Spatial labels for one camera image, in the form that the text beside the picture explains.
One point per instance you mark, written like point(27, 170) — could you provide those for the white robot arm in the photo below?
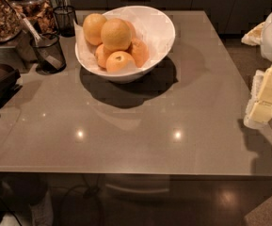
point(259, 108)

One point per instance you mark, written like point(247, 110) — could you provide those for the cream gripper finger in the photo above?
point(270, 93)

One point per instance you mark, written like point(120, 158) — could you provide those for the front black mesh cup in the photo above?
point(49, 53)

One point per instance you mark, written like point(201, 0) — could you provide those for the hidden orange at back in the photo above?
point(132, 28)

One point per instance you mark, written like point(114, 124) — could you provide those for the small orange at left front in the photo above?
point(102, 54)

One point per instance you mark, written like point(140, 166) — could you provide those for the black mesh cup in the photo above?
point(49, 53)
point(65, 19)

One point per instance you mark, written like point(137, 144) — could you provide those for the orange at back left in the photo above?
point(92, 27)

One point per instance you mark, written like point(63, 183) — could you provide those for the front orange with stem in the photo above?
point(120, 61)

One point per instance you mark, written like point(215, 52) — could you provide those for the metal serving tongs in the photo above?
point(31, 26)

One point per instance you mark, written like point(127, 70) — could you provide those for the white paper bowl liner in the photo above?
point(87, 52)

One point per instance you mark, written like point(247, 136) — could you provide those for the white ceramic bowl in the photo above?
point(154, 25)

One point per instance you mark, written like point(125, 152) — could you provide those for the rear black mesh cup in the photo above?
point(65, 19)

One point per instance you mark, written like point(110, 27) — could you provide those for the large orange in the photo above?
point(116, 35)

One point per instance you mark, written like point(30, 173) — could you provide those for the orange at right front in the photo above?
point(139, 51)

